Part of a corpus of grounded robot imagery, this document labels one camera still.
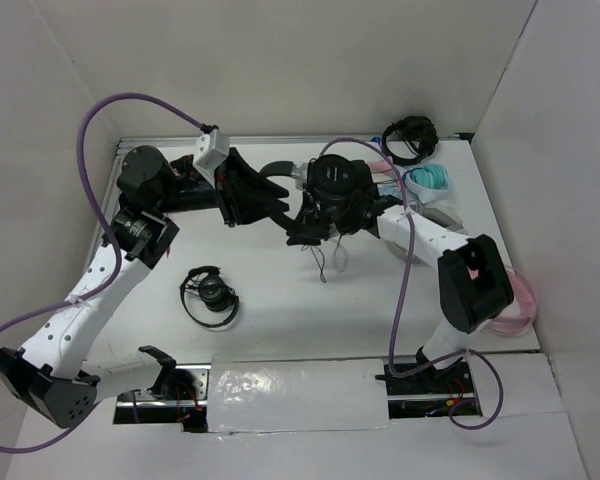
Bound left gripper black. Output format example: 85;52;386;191
155;146;289;227

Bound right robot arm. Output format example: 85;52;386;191
282;155;514;392

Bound teal white headphones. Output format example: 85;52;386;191
402;163;450;204

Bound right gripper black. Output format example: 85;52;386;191
286;191;357;247

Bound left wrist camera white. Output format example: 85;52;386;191
193;129;230;187

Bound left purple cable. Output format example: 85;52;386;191
0;91;216;455

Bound black wired headphones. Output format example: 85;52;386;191
260;154;357;283

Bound black headphones at back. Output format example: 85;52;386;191
380;115;439;167

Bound grey white headphones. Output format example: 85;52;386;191
385;203;467;261

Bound small black folded headphones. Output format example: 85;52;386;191
179;266;240;330

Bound pink blue cat-ear headphones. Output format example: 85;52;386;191
367;160;406;203

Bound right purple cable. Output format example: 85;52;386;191
317;136;506;430

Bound purple cable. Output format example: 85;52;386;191
0;91;216;455
317;136;506;430

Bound glossy white tape sheet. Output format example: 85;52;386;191
207;359;390;434

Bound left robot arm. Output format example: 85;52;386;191
0;145;289;429

